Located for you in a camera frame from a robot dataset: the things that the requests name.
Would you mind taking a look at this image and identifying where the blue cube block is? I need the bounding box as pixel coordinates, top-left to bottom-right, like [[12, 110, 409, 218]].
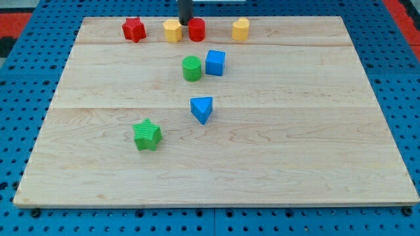
[[205, 50, 226, 76]]

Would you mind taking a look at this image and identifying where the red star block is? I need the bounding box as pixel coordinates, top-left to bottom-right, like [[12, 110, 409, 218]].
[[121, 17, 147, 43]]

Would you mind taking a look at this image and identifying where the red cylinder block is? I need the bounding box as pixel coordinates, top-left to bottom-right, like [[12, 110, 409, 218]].
[[188, 18, 205, 42]]

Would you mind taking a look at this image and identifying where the yellow hexagon block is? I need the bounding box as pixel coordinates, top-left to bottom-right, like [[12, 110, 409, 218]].
[[163, 19, 182, 43]]

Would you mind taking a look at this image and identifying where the green star block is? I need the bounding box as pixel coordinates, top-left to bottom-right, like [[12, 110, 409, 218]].
[[132, 118, 163, 151]]

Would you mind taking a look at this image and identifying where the green cylinder block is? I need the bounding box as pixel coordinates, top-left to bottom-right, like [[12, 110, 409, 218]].
[[182, 56, 201, 82]]

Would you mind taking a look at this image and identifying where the blue triangle block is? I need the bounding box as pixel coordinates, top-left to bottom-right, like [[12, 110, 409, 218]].
[[190, 97, 213, 125]]

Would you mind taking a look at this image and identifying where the yellow heart block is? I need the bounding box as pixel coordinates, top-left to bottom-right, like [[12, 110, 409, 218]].
[[232, 17, 249, 41]]

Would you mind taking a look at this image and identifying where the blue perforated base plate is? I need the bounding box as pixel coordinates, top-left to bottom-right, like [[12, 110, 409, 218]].
[[1, 0, 419, 235]]

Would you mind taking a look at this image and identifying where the wooden board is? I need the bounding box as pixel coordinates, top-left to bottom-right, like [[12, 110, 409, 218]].
[[14, 16, 419, 208]]

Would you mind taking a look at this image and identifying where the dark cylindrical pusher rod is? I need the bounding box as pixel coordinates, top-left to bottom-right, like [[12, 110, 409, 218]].
[[178, 0, 194, 26]]

